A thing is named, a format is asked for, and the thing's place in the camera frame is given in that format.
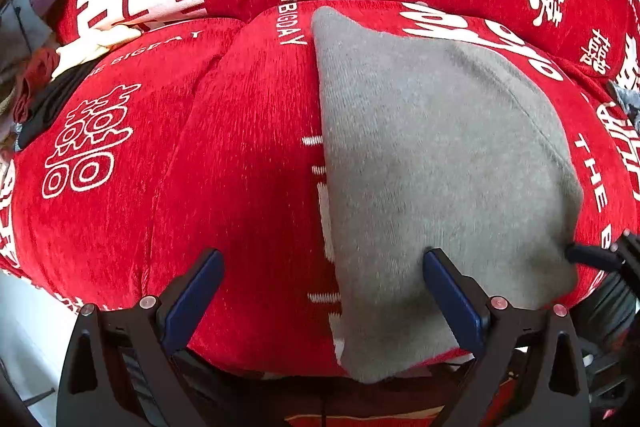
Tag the red wedding bedspread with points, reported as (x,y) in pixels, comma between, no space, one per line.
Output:
(209,134)

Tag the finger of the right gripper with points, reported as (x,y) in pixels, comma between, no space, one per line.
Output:
(593,256)

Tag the black cloth item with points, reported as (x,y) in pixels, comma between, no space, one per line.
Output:
(48,104)

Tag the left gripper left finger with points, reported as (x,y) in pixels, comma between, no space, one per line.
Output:
(96,388)

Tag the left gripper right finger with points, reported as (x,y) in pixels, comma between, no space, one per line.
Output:
(553,389)

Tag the grey cloth at right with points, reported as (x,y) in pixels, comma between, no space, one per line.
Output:
(628,100)

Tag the cream cloth item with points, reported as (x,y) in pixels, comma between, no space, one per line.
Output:
(94,44)

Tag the grey knit garment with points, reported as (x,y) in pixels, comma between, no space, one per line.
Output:
(435,143)

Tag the pile of clothes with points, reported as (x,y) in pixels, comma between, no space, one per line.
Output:
(27,58)

